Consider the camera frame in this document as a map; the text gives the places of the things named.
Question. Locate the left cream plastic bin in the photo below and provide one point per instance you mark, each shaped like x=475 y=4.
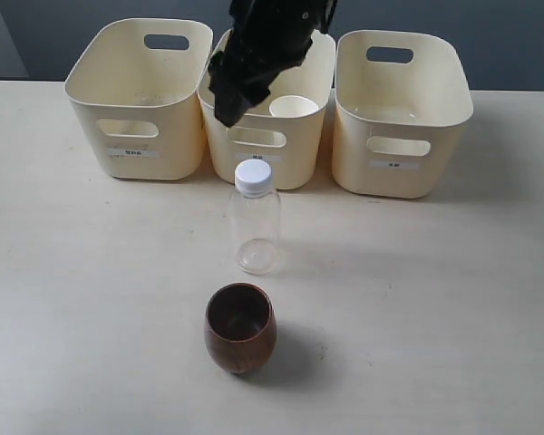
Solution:
x=134 y=92

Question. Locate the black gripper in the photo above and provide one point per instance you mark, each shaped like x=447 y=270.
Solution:
x=266 y=38

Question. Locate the brown wooden cup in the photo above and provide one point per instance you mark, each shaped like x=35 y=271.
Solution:
x=240 y=329

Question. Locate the right cream plastic bin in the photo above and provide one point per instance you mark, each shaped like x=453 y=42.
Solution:
x=402 y=101

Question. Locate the middle cream plastic bin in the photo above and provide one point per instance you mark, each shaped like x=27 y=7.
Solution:
x=289 y=145

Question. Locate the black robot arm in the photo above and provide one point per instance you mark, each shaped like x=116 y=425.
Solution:
x=266 y=38

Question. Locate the clear plastic bottle white cap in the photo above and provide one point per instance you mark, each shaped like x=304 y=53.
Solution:
x=254 y=210

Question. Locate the white paper cup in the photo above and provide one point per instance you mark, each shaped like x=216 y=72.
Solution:
x=292 y=106

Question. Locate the cream plastic bin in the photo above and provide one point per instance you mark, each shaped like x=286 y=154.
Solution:
x=134 y=92
x=402 y=101
x=289 y=145

